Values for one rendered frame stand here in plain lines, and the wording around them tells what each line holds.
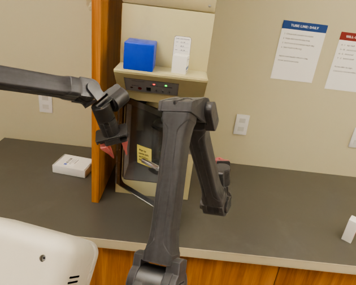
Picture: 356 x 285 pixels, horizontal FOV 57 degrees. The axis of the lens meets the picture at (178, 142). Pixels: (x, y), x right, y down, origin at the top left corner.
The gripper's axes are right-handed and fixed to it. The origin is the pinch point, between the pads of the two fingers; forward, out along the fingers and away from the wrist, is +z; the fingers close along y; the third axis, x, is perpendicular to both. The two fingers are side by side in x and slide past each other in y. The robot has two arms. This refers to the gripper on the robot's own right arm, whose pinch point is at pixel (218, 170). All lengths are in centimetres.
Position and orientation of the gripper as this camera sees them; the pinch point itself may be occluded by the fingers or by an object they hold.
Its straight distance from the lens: 125.7
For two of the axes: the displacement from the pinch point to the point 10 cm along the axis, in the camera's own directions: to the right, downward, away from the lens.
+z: 0.5, -3.7, 9.3
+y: -0.1, -9.3, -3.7
